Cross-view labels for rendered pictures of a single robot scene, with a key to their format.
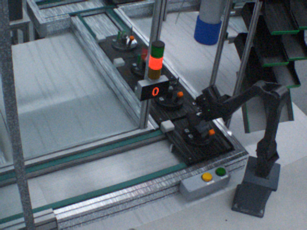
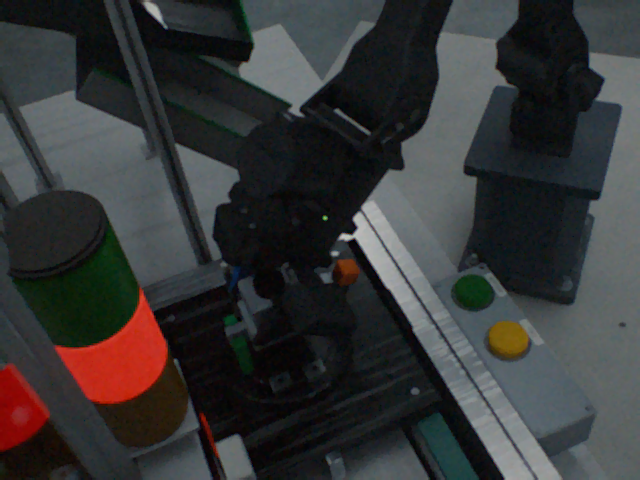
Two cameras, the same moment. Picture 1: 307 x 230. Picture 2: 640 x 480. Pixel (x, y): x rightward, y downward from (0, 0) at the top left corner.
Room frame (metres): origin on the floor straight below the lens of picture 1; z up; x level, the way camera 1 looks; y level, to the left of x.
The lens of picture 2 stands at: (1.27, 0.21, 1.64)
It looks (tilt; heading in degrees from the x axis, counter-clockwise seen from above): 48 degrees down; 288
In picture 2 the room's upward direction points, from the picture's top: 9 degrees counter-clockwise
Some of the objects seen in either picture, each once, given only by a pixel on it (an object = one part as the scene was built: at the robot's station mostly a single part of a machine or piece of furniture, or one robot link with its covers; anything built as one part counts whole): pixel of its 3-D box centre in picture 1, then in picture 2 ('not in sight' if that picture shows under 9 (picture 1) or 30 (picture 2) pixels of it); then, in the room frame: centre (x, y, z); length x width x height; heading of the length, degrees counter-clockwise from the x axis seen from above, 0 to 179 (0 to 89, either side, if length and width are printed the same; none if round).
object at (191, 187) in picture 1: (205, 182); (505, 357); (1.23, -0.25, 0.93); 0.21 x 0.07 x 0.06; 124
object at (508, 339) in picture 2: (206, 177); (507, 341); (1.23, -0.25, 0.96); 0.04 x 0.04 x 0.02
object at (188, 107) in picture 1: (170, 92); not in sight; (1.67, -0.06, 1.01); 0.24 x 0.24 x 0.13; 34
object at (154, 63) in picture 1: (155, 60); (106, 335); (1.45, 0.02, 1.33); 0.05 x 0.05 x 0.05
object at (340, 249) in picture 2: (197, 137); (287, 357); (1.45, -0.20, 0.96); 0.24 x 0.24 x 0.02; 34
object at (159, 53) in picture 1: (157, 50); (72, 273); (1.45, 0.02, 1.38); 0.05 x 0.05 x 0.05
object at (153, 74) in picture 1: (154, 70); (134, 386); (1.45, 0.02, 1.28); 0.05 x 0.05 x 0.05
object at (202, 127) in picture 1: (200, 119); (263, 306); (1.46, -0.19, 1.06); 0.08 x 0.04 x 0.07; 34
